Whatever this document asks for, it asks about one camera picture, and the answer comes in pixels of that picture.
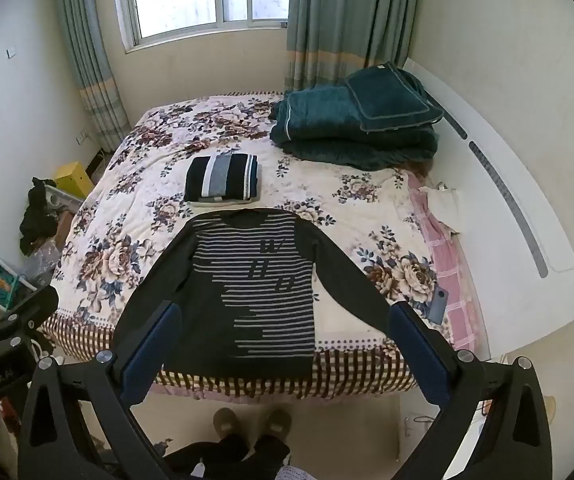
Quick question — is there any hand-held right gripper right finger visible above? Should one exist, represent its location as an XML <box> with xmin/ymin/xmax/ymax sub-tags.
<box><xmin>388</xmin><ymin>301</ymin><xmax>554</xmax><ymax>480</ymax></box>

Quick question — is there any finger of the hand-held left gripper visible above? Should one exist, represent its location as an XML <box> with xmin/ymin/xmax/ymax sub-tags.
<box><xmin>0</xmin><ymin>286</ymin><xmax>60</xmax><ymax>348</ymax></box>

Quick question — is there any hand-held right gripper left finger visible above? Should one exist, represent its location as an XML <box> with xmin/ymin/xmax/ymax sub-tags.
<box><xmin>17</xmin><ymin>301</ymin><xmax>184</xmax><ymax>480</ymax></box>

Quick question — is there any dark striped long-sleeve shirt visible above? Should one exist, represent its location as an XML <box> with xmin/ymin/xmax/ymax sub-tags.
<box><xmin>112</xmin><ymin>208</ymin><xmax>408</xmax><ymax>378</ymax></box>

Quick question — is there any pile of black clothes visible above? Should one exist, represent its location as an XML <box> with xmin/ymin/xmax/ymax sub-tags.
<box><xmin>19</xmin><ymin>177</ymin><xmax>58</xmax><ymax>256</ymax></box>

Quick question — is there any clear plastic bag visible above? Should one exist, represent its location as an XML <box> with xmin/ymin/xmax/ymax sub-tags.
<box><xmin>22</xmin><ymin>245</ymin><xmax>62</xmax><ymax>286</ymax></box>

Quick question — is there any grey phone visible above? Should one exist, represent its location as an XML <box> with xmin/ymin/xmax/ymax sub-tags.
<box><xmin>427</xmin><ymin>290</ymin><xmax>448</xmax><ymax>323</ymax></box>

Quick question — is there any cardboard box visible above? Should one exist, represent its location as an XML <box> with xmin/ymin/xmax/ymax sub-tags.
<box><xmin>54</xmin><ymin>210</ymin><xmax>80</xmax><ymax>252</ymax></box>

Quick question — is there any floral bed blanket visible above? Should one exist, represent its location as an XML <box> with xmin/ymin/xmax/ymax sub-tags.
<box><xmin>39</xmin><ymin>91</ymin><xmax>468</xmax><ymax>401</ymax></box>

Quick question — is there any pink checkered sheet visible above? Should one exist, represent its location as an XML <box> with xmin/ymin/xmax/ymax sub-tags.
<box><xmin>407</xmin><ymin>170</ymin><xmax>490</xmax><ymax>351</ymax></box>

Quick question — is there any brown slipper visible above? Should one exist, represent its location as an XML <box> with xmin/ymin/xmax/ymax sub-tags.
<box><xmin>265</xmin><ymin>408</ymin><xmax>292</xmax><ymax>443</ymax></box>
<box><xmin>213</xmin><ymin>407</ymin><xmax>240</xmax><ymax>443</ymax></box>

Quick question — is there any yellow box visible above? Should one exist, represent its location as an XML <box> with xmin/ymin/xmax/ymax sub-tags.
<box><xmin>56</xmin><ymin>161</ymin><xmax>92</xmax><ymax>198</ymax></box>

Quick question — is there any white cloth bag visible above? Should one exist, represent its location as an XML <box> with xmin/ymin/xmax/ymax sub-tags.
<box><xmin>419</xmin><ymin>185</ymin><xmax>462</xmax><ymax>236</ymax></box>

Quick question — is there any folded striped sweater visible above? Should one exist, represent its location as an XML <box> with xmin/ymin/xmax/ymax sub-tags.
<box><xmin>184</xmin><ymin>152</ymin><xmax>259</xmax><ymax>205</ymax></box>

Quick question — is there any white headboard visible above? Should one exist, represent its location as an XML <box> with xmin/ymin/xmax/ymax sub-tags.
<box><xmin>404</xmin><ymin>57</ymin><xmax>574</xmax><ymax>361</ymax></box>

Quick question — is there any folded dark green quilt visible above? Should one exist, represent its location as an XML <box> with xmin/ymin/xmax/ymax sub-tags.
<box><xmin>269</xmin><ymin>67</ymin><xmax>440</xmax><ymax>171</ymax></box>

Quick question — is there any dark green pillow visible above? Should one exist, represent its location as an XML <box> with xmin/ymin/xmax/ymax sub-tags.
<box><xmin>344</xmin><ymin>61</ymin><xmax>444</xmax><ymax>133</ymax></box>

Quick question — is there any blue-grey curtain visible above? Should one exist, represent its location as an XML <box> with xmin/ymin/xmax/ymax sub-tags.
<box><xmin>284</xmin><ymin>0</ymin><xmax>422</xmax><ymax>93</ymax></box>
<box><xmin>52</xmin><ymin>0</ymin><xmax>132</xmax><ymax>153</ymax></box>

